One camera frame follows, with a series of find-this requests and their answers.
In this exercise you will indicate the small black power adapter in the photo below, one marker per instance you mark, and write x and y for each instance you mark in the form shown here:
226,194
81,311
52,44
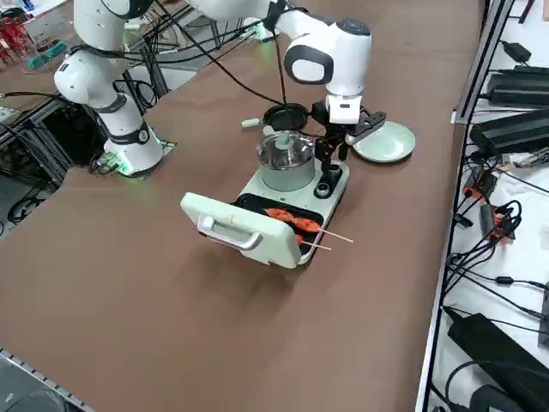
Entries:
517,51

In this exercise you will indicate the red sausage skewer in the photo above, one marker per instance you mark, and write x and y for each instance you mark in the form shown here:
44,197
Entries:
315,245

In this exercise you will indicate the small black frying pan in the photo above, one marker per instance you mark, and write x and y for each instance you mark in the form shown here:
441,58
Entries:
296,118

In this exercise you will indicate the aluminium frame structure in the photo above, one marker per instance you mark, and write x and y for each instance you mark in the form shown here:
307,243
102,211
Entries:
43,124

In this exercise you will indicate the red items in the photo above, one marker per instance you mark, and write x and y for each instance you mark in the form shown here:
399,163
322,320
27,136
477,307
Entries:
15,34

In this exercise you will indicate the mint green multifunctional cooking machine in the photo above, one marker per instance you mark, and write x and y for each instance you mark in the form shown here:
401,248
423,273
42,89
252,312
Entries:
266,240

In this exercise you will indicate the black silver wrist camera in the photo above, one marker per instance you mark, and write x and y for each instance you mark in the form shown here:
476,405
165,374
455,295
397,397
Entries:
364,126

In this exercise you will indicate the mint green cooking pot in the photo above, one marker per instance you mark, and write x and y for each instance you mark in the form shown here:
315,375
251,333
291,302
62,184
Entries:
285,178

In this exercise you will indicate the glass pot lid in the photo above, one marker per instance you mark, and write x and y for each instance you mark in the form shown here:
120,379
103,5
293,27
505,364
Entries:
283,150

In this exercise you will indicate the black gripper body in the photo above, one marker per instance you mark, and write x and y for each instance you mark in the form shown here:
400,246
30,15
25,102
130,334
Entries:
321,116

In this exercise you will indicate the mint green plate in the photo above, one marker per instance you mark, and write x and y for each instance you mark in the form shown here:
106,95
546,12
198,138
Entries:
386,143

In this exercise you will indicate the silver black control knob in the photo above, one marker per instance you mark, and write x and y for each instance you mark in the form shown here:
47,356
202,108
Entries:
334,173
322,189

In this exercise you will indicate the grilled meat skewer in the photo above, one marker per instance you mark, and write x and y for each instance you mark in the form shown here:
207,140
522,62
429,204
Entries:
291,218

